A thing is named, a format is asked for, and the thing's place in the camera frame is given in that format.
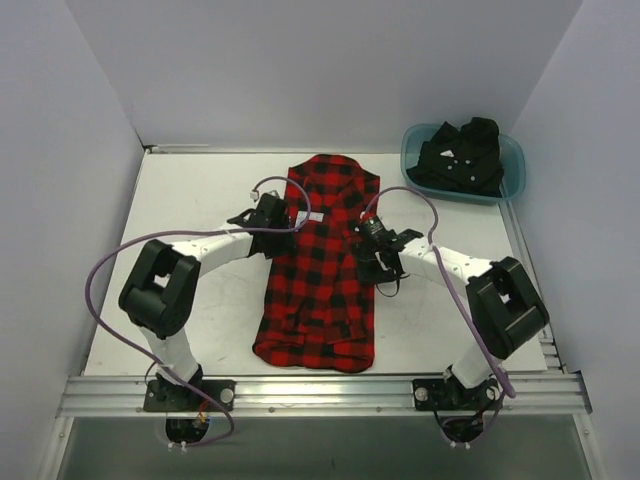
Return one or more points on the aluminium front rail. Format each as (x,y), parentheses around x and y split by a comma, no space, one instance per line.
(320,396)

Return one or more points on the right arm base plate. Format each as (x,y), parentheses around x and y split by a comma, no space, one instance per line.
(440,395)

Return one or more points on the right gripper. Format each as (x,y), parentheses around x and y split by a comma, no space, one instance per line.
(373,261)

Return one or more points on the teal plastic basin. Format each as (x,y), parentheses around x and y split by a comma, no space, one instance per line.
(511,157)

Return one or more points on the black button shirt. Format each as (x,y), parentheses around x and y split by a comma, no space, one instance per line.
(464,160)

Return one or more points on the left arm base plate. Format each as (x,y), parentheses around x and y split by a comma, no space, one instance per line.
(164,397)

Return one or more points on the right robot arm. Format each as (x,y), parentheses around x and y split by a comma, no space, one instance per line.
(496,298)

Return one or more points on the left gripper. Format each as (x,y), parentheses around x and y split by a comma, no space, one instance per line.
(279,245)

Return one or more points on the red black plaid shirt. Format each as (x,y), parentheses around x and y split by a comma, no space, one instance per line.
(317,314)

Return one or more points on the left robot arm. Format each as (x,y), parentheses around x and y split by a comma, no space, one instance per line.
(160,290)

